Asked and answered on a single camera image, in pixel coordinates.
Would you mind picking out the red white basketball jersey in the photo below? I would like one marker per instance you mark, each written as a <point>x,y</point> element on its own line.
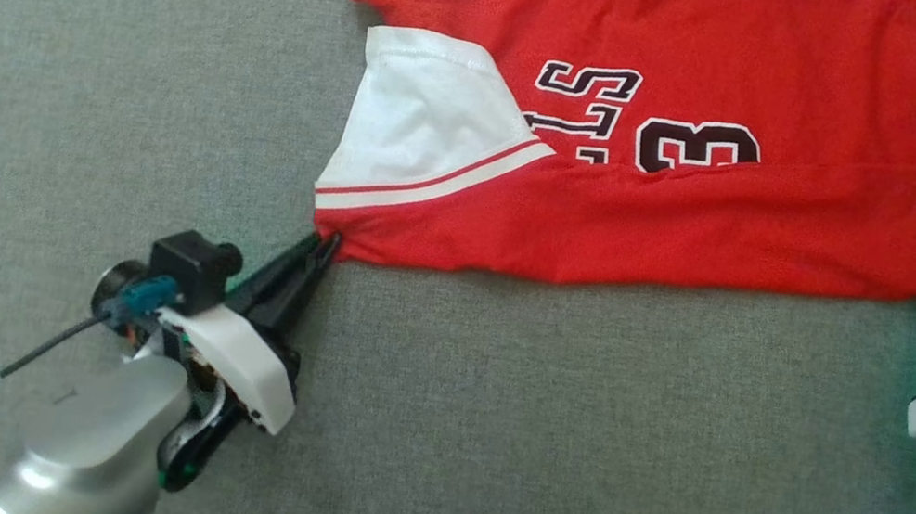
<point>710,217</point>

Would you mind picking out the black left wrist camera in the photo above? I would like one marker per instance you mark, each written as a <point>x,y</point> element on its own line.
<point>183,265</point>

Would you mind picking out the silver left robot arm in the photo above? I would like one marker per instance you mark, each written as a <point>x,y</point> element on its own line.
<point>87,437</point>

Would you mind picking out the grey sofa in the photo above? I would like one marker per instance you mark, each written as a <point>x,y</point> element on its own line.
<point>482,440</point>

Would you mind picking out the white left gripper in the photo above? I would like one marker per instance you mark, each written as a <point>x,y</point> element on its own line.
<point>242,360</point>

